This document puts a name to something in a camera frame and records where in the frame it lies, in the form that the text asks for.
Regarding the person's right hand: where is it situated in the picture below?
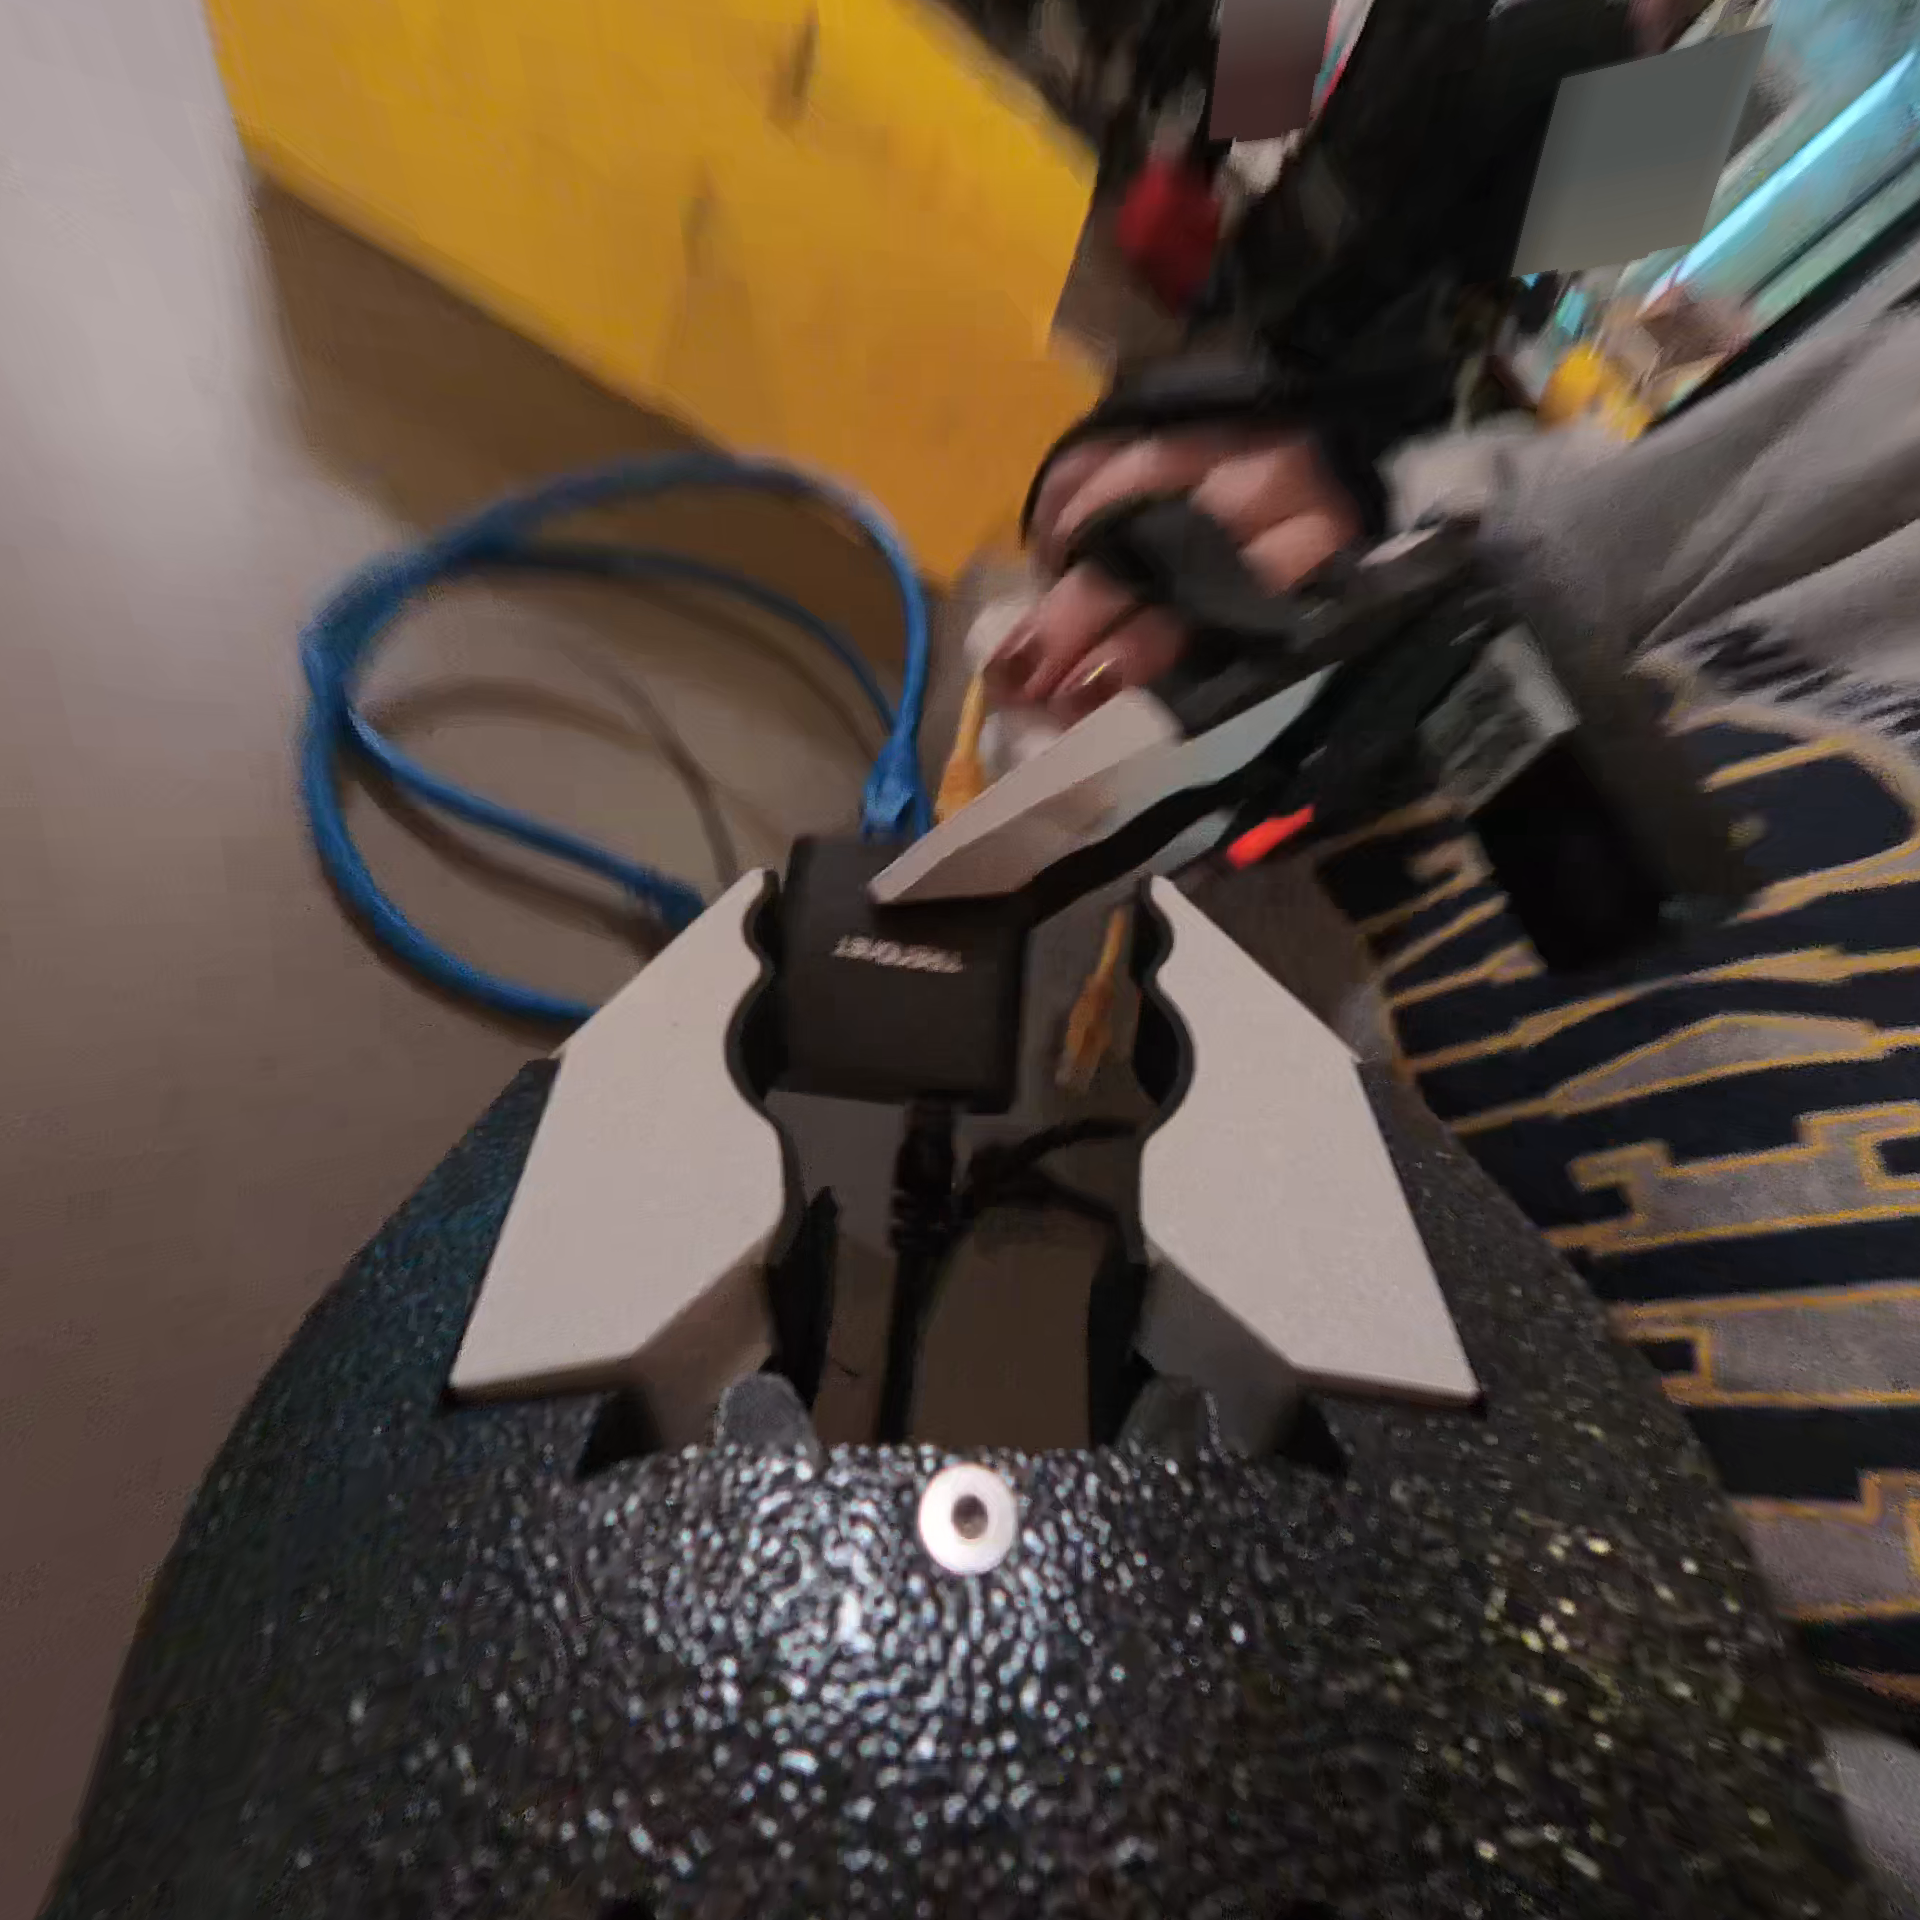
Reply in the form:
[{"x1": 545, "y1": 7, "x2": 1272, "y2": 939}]
[{"x1": 994, "y1": 442, "x2": 1359, "y2": 712}]

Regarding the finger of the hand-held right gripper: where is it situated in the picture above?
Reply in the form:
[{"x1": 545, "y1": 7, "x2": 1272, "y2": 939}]
[{"x1": 866, "y1": 672, "x2": 1336, "y2": 917}]

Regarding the large yellow plastic bin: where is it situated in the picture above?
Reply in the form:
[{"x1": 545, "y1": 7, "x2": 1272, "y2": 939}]
[{"x1": 200, "y1": 0, "x2": 1112, "y2": 588}]

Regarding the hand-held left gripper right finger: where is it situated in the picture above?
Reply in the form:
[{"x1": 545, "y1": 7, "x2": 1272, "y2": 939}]
[{"x1": 1124, "y1": 874, "x2": 1480, "y2": 1461}]

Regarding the person's right forearm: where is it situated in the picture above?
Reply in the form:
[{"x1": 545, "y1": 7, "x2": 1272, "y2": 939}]
[{"x1": 1386, "y1": 285, "x2": 1920, "y2": 693}]

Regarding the orange ethernet cable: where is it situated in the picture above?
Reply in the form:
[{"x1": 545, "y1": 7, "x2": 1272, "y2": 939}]
[{"x1": 937, "y1": 672, "x2": 1133, "y2": 1094}]

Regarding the black ethernet adapter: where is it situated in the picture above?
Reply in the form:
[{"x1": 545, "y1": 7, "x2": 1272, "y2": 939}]
[{"x1": 773, "y1": 831, "x2": 1039, "y2": 1114}]

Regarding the black adapter cable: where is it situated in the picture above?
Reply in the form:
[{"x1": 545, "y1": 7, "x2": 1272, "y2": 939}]
[{"x1": 878, "y1": 1094, "x2": 1143, "y2": 1442}]

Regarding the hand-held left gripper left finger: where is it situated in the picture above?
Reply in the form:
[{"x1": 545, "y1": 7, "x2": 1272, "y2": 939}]
[{"x1": 448, "y1": 866, "x2": 812, "y2": 1452}]

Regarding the blue ethernet cable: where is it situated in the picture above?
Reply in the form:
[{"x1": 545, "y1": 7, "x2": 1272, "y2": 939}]
[{"x1": 297, "y1": 450, "x2": 938, "y2": 1029}]

